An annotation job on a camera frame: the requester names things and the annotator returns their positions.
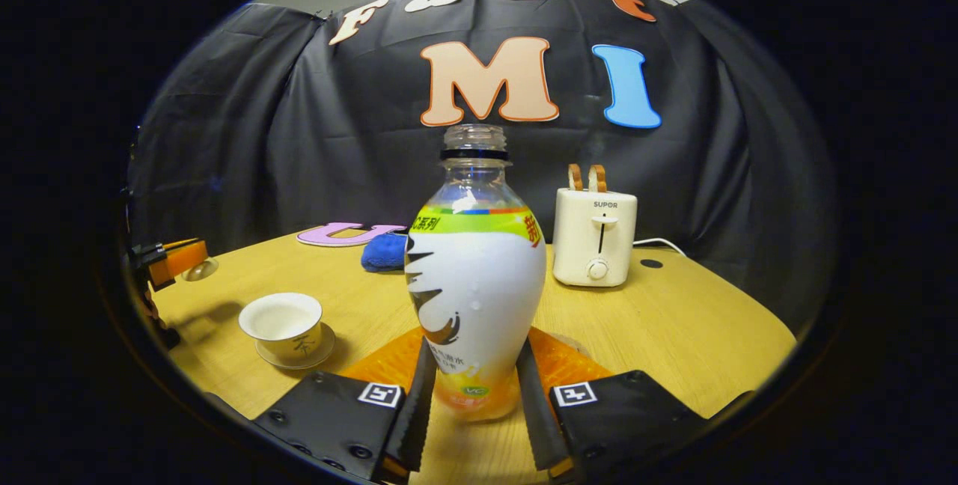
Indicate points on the round cork coaster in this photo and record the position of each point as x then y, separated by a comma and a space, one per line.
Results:
575, 343

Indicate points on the white teacup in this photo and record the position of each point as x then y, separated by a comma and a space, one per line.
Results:
288, 335

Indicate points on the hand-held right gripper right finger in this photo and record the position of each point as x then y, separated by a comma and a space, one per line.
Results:
535, 418

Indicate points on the toast bread slice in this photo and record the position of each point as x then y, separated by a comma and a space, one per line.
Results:
598, 178
575, 177

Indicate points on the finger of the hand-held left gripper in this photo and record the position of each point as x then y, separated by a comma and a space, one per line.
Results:
179, 259
153, 313

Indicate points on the white toaster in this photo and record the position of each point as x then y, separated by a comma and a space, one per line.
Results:
595, 245

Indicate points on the blue towel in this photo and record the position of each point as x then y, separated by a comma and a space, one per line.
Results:
383, 253

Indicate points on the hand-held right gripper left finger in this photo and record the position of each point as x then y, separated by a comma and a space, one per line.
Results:
418, 418

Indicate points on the black backdrop cloth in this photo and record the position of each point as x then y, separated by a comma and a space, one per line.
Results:
314, 141

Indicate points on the purple cutout letter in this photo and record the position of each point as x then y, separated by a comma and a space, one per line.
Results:
337, 236

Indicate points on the clear water bottle white label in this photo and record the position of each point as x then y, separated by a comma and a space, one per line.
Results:
479, 290

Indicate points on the white teacup saucer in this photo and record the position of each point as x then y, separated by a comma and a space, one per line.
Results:
322, 350

